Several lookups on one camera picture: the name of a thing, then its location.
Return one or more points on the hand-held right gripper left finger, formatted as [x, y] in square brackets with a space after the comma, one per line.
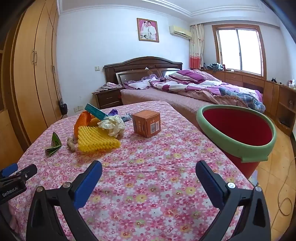
[89, 183]

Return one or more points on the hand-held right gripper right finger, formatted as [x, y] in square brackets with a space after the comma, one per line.
[209, 183]

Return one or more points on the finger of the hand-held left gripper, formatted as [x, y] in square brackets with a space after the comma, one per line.
[9, 168]
[27, 170]

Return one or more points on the green packet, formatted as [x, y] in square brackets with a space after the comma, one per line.
[53, 144]

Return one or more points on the peanut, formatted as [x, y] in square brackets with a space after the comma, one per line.
[71, 144]

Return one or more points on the yellow foam fruit net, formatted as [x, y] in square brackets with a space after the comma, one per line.
[97, 141]

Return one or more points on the red bucket with green rim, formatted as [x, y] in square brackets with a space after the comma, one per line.
[238, 129]

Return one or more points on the white tissue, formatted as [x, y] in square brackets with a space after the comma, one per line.
[111, 124]

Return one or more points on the purple plastic wrapper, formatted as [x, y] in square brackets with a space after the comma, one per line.
[113, 112]

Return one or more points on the orange cardboard box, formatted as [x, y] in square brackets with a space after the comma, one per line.
[145, 124]

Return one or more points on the pink floral tablecloth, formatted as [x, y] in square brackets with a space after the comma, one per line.
[143, 166]

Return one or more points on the dark wooden nightstand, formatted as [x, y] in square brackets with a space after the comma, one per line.
[108, 98]

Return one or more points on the dark wooden bed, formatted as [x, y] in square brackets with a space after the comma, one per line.
[175, 99]

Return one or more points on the blue plaid shirt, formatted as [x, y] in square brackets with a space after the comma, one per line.
[245, 99]

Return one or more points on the wooden wardrobe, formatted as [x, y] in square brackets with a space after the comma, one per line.
[27, 76]

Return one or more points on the folded pink clothes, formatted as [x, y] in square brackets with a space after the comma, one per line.
[109, 86]

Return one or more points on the purple patchwork quilt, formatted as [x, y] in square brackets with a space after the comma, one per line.
[196, 78]

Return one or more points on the white pillow with purple frill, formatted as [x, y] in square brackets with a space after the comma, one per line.
[138, 84]

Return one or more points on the long wooden window cabinet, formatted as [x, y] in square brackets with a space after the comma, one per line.
[270, 90]

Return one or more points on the blue crumpled clothes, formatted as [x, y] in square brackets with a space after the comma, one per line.
[216, 66]

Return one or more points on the floral curtain with red hem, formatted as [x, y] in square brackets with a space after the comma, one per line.
[197, 46]

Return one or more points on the wooden framed window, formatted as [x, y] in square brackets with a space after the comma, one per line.
[239, 48]

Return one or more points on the white wall socket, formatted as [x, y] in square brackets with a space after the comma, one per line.
[78, 108]

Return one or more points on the wall air conditioner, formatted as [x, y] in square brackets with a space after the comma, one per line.
[180, 31]

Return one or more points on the framed wall photo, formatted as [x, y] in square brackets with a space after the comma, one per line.
[148, 30]

